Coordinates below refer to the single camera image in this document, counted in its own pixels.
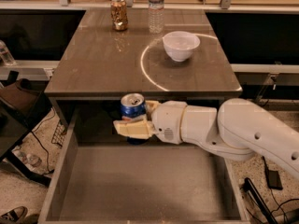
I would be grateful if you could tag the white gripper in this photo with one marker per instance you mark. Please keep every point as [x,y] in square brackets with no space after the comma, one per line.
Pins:
[167,119]

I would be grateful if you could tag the blue pepsi can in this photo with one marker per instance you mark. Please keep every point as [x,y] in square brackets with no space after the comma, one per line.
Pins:
[132,106]

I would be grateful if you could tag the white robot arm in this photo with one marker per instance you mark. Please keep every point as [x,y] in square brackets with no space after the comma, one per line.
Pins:
[236,130]

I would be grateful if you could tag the open grey top drawer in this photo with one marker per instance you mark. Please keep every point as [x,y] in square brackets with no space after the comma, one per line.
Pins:
[100,179]

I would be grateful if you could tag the brown gold soda can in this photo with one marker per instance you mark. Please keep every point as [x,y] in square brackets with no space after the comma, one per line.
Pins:
[119,15]

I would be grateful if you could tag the grey wooden cabinet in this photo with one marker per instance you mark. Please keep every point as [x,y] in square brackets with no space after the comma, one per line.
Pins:
[102,64]

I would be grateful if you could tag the white ceramic bowl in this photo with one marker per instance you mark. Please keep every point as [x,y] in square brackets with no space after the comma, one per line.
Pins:
[180,45]

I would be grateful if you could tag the plastic bottle on floor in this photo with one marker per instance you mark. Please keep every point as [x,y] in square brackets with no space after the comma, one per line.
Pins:
[31,161]

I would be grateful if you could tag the dark chair at left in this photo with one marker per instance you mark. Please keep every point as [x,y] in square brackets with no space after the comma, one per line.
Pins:
[22,108]

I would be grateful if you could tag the black bar on floor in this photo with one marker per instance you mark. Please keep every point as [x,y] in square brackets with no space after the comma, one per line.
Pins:
[249,187]

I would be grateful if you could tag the clear plastic water bottle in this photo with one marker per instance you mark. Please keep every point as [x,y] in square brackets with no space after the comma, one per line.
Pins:
[156,16]

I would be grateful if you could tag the black power adapter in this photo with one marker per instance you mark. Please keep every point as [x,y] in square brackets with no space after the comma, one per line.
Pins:
[273,180]

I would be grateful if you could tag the plastic bottle on left shelf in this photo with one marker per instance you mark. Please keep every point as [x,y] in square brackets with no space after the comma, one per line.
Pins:
[5,54]

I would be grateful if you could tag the shoe at bottom left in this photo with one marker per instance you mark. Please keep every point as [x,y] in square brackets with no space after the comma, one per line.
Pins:
[14,216]

